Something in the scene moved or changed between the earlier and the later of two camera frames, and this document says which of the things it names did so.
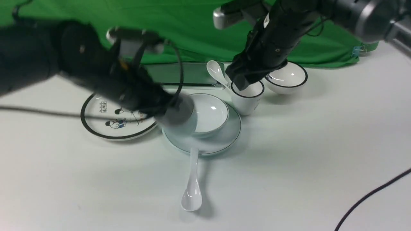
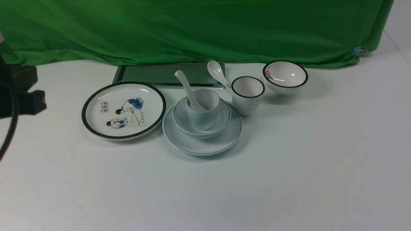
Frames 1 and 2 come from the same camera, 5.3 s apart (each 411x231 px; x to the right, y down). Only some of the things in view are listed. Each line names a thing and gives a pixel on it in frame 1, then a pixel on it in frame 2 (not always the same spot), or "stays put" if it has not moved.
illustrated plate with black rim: x=104 y=119 stays put
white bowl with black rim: x=288 y=80 stays put
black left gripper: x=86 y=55 → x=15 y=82
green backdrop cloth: x=186 y=26 stays put
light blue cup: x=179 y=119 → x=209 y=100
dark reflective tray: x=195 y=75 stays put
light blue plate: x=211 y=143 stays put
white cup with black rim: x=246 y=101 stays put
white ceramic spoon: x=191 y=200 → x=193 y=104
